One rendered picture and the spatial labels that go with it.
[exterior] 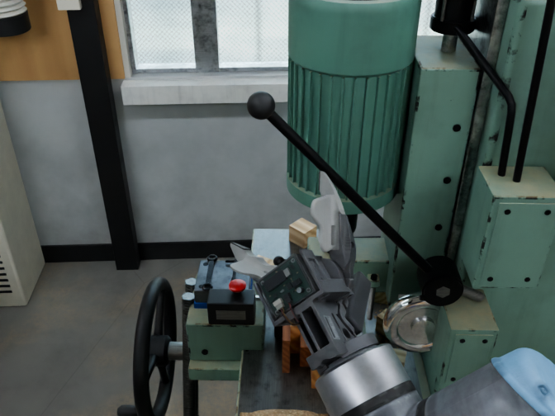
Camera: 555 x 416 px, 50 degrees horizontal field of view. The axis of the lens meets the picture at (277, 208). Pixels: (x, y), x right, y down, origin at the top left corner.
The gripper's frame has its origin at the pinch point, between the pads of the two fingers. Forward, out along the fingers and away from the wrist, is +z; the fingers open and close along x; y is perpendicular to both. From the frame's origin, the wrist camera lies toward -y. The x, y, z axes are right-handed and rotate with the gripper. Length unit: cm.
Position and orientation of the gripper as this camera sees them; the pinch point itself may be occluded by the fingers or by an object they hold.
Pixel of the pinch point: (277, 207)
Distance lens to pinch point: 72.6
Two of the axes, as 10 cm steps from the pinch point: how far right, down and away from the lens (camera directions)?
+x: -7.2, 5.7, 3.9
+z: -4.4, -8.1, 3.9
